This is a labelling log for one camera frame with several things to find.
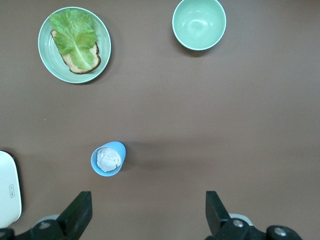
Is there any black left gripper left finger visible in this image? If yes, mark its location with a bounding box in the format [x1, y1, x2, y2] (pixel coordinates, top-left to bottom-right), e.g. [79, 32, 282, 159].
[13, 191, 93, 240]

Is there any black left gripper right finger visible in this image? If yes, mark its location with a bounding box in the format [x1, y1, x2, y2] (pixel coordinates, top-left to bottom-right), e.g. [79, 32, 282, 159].
[205, 190, 303, 240]

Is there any light blue cup with paper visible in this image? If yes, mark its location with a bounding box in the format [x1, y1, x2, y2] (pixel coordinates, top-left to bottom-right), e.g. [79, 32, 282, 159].
[90, 141, 127, 178]

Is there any white rounded flat box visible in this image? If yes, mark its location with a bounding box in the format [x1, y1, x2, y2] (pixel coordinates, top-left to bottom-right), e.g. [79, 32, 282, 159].
[0, 150, 23, 230]

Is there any toasted bread slice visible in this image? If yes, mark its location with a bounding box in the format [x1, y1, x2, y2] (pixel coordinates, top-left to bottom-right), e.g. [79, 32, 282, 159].
[50, 29, 102, 75]

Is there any pale green ribbed plate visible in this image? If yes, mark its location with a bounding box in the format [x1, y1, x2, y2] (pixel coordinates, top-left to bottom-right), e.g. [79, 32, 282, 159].
[37, 6, 112, 84]

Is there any green lettuce leaf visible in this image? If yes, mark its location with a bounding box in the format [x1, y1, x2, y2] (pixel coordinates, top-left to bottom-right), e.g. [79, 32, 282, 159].
[48, 8, 98, 70]

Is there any pale green bowl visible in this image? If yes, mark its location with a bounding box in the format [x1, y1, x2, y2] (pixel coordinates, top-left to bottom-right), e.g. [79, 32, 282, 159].
[171, 0, 227, 51]

